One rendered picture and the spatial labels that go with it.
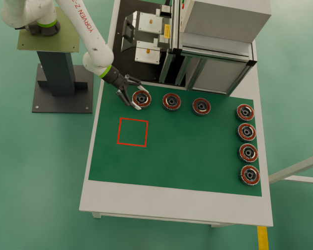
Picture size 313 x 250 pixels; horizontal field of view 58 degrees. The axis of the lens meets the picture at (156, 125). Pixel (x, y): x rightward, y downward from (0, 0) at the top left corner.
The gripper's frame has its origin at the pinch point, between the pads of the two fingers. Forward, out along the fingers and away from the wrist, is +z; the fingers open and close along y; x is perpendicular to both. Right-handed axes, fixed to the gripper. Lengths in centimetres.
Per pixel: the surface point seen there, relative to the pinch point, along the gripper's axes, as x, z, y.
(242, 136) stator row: 34, 53, -3
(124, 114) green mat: -4.5, -3.4, 12.1
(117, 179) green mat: 1.7, 6.6, 48.0
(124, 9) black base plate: -19, -31, -59
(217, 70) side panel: 34.4, 18.1, -24.3
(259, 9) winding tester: 66, 4, -38
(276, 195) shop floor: 1, 151, -8
